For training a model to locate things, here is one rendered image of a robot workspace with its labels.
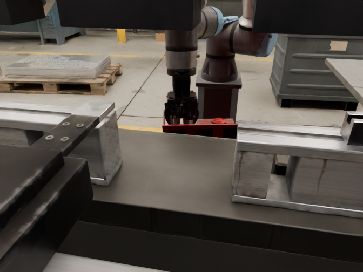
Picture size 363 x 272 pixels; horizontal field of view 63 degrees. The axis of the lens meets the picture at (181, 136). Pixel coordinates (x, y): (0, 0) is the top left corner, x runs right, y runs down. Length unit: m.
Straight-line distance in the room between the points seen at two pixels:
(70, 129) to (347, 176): 0.31
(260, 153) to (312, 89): 2.70
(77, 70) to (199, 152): 2.99
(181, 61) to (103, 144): 0.34
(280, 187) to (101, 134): 0.25
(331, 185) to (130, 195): 0.26
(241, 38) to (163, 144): 0.67
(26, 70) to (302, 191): 3.47
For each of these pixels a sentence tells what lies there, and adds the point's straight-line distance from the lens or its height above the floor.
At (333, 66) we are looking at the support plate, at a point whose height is 1.00.
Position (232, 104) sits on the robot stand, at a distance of 1.21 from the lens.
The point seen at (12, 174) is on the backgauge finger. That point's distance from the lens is 0.21.
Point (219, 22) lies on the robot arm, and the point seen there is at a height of 1.04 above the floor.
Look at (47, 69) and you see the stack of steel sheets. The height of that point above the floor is 0.25.
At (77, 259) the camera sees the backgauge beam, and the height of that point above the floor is 0.98.
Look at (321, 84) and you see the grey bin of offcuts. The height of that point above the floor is 0.25.
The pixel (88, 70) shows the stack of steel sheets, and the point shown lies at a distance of 3.39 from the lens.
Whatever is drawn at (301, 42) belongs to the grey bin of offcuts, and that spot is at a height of 0.62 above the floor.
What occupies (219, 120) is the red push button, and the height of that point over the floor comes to 0.81.
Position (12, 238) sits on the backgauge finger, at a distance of 0.18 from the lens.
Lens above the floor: 1.14
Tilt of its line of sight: 29 degrees down
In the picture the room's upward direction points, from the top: straight up
